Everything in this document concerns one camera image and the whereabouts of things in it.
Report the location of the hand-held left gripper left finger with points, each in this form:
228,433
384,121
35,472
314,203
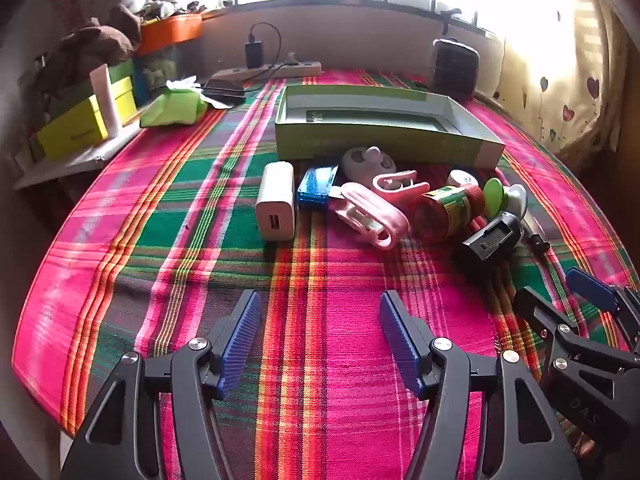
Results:
240,345

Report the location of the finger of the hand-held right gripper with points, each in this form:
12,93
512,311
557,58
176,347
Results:
575,360
592,287

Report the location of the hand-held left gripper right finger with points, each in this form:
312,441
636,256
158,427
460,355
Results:
400,347

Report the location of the black battery charger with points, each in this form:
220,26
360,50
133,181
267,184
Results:
492,242

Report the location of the green and white spool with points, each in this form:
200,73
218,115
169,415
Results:
497,195

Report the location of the pink plastic comb holder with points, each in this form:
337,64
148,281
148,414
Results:
370,215

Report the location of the red capped medicine bottle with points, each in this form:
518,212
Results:
442,210

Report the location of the white USB wall charger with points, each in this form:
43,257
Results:
275,200

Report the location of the pink and white clip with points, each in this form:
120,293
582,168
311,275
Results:
397,182

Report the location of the small white round jar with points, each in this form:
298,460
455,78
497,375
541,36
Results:
462,180

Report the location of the blue translucent USB dongle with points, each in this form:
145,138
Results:
315,187

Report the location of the white round handheld device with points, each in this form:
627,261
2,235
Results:
362,162

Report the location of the green cardboard box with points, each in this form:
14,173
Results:
320,142

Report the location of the pink green plaid blanket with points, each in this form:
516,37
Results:
200,270

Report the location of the cream curtain with hearts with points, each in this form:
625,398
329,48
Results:
560,90

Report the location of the green tissue pack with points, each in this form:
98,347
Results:
172,107

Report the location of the white board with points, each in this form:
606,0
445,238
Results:
75,160

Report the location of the black smartphone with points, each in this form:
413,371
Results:
225,91

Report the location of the small grey black heater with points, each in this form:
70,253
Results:
455,70

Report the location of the yellow green cardboard boxes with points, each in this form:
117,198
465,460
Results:
75,130

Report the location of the white tube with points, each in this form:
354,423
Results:
107,102

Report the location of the white power strip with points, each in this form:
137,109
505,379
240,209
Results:
280,70

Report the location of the black window latch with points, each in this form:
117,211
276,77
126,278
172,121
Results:
450,20

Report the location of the orange plastic container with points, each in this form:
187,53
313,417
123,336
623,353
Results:
170,32

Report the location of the brown cloth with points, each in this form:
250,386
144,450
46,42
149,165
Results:
90,50

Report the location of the grey white clutter pile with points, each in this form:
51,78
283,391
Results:
155,5

